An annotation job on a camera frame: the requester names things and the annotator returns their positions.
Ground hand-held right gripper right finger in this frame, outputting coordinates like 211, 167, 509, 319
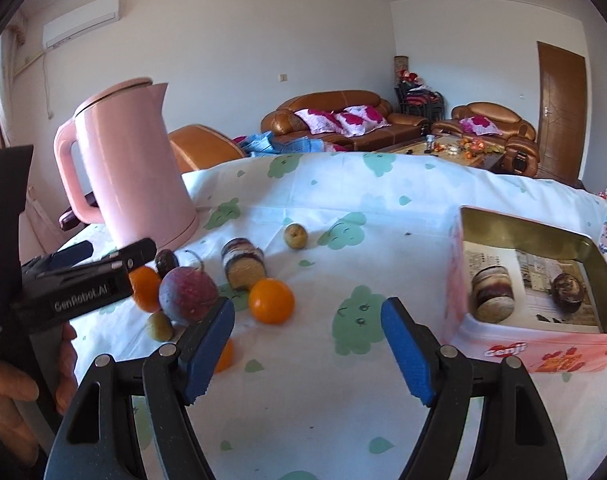
381, 296, 569, 480

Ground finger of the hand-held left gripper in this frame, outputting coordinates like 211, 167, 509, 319
22, 240, 95, 272
86, 238, 158, 277

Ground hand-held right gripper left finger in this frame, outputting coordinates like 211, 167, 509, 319
44, 296, 237, 480

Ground orange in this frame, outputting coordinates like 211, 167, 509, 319
248, 278, 295, 325
128, 266, 163, 313
214, 337, 235, 374

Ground small green-brown fruit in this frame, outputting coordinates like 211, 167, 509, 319
146, 312, 174, 343

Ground purple passion fruit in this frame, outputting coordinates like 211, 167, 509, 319
158, 266, 219, 327

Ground sugarcane piece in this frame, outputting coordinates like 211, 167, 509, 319
221, 237, 268, 291
471, 265, 515, 337

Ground pink tin box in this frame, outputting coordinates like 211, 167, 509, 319
443, 205, 607, 375

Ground person's left hand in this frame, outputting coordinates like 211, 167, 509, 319
0, 324, 78, 468

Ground dark water chestnut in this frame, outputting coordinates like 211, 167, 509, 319
154, 249, 180, 281
551, 272, 587, 315

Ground dark red object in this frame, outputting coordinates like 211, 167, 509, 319
58, 192, 100, 232

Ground pink electric kettle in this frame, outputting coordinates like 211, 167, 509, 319
54, 77, 200, 252

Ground orange-brown leather sofa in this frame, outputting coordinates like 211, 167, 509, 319
168, 125, 247, 175

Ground printed newspaper sheet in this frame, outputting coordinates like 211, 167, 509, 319
463, 240, 601, 333

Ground small yellow-brown fruit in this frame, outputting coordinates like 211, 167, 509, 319
284, 223, 309, 251

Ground white green-print tablecloth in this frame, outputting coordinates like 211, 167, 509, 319
58, 152, 607, 480

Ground blue plaid cloth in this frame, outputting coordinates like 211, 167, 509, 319
238, 131, 329, 157

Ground wooden coffee table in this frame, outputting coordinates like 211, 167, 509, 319
383, 134, 507, 176

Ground scattered snacks and peels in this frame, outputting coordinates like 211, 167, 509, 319
436, 136, 504, 158

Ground pink floral pillow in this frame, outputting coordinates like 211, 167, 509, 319
458, 115, 501, 137
344, 104, 391, 127
333, 111, 371, 139
294, 108, 340, 136

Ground white air conditioner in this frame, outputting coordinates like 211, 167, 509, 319
42, 0, 120, 50

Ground stack of dark chairs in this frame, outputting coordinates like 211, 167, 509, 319
394, 82, 445, 120

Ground brown leather three-seat sofa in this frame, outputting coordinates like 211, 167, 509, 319
261, 90, 430, 152

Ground brown leather armchair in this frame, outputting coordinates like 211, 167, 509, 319
431, 102, 540, 178

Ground brown wooden door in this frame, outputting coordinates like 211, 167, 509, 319
536, 41, 587, 181

